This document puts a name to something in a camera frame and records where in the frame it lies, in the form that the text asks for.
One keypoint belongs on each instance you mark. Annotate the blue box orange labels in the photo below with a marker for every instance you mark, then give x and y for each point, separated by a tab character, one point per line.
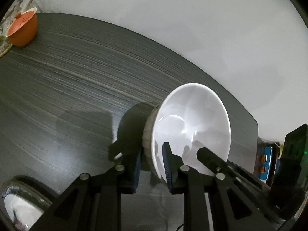
263	163

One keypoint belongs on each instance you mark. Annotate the floral ceramic teapot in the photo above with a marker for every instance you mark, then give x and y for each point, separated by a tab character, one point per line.
9	17

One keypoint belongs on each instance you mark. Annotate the white plate pink flowers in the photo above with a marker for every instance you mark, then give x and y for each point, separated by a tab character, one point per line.
22	213

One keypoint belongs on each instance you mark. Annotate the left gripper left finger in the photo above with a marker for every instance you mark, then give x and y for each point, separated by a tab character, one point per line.
93	202

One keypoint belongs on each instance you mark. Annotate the large blue floral plate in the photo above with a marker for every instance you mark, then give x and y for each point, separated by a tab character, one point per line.
27	189

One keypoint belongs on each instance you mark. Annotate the orange lidded teacup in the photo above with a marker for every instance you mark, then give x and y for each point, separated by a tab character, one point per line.
23	29

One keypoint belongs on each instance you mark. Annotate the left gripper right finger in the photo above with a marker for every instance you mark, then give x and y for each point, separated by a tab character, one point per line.
228	200

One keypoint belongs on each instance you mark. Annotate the white bowl blue print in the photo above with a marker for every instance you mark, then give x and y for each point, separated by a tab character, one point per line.
191	117

